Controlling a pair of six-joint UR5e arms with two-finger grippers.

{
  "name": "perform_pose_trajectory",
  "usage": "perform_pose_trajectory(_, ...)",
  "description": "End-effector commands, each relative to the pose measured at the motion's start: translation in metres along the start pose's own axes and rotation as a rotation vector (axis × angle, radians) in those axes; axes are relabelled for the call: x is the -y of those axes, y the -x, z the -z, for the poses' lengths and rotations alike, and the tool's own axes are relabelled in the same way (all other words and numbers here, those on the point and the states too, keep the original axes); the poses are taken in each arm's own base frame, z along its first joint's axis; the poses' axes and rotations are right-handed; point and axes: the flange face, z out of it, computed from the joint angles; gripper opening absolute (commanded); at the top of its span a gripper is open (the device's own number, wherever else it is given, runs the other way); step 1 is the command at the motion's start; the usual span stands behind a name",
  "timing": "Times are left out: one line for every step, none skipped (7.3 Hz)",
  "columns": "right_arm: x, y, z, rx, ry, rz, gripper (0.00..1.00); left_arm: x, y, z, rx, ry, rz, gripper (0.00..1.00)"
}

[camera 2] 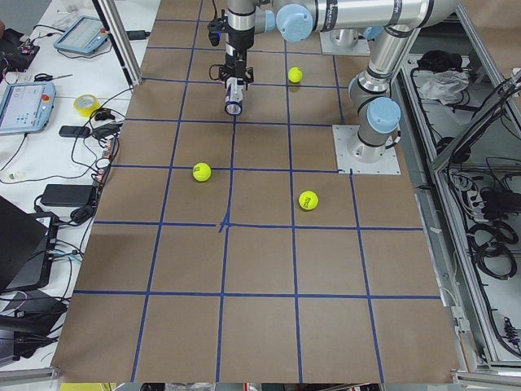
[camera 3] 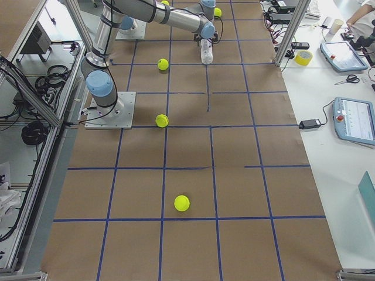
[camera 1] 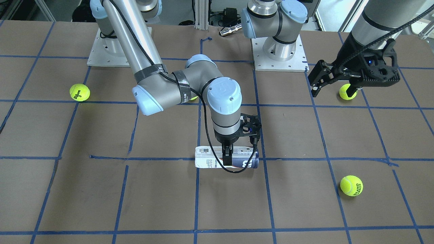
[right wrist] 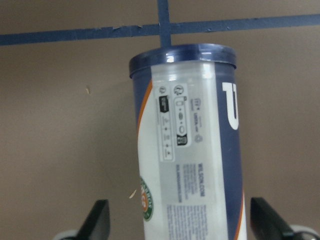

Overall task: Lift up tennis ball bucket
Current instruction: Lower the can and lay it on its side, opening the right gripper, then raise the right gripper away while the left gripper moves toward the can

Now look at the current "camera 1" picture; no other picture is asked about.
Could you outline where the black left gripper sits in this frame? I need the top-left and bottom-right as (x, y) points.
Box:
(308, 34), (400, 98)

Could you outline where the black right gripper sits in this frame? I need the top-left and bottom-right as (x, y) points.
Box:
(214, 131), (240, 166)

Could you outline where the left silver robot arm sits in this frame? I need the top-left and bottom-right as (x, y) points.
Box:
(241, 0), (400, 97)

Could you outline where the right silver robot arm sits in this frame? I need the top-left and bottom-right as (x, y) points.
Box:
(90, 0), (242, 166)

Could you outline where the far yellow tennis ball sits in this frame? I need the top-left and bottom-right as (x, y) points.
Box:
(338, 84), (358, 100)
(340, 176), (364, 197)

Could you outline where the near yellow tennis ball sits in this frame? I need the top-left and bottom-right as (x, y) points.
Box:
(69, 84), (91, 102)

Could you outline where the metal cylinder connector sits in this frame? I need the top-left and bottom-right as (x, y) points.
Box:
(219, 23), (243, 37)

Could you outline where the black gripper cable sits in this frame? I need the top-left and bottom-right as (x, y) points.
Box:
(108, 0), (260, 174)

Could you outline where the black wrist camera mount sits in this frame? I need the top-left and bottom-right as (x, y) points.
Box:
(238, 113), (262, 147)

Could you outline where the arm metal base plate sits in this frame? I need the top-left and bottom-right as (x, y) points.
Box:
(87, 29), (129, 67)
(251, 36), (309, 72)

